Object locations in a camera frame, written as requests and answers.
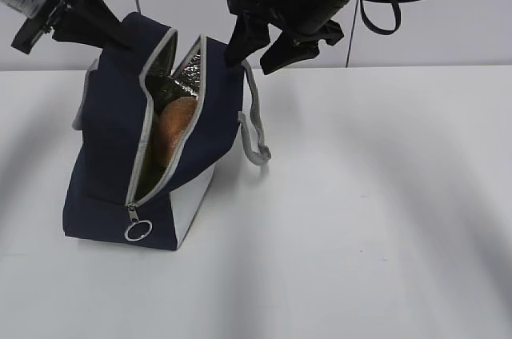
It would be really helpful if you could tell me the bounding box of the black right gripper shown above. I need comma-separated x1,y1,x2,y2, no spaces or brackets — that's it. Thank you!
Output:
224,0,344,74

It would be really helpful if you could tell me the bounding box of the brown bread loaf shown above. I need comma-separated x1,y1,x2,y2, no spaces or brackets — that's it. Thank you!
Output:
153,97,198,166

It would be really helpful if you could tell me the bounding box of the navy and white lunch bag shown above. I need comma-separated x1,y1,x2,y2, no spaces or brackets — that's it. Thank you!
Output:
62,12,271,251

